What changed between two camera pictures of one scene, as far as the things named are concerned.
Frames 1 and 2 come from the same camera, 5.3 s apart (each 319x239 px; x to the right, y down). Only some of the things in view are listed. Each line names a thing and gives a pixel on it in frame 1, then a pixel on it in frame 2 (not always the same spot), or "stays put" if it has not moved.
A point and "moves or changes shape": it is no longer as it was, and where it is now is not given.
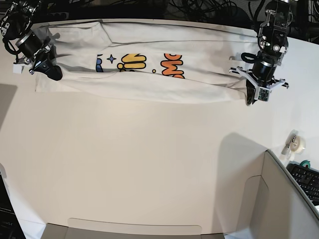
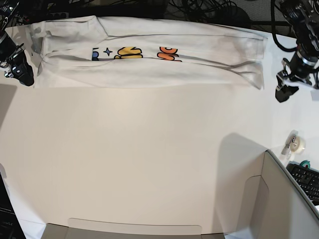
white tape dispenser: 295,144 stays put
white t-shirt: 149,61 moves or changes shape
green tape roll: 305,162 stays put
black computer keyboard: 307,178 stays put
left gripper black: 54,71 to 23,70
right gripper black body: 252,82 to 285,74
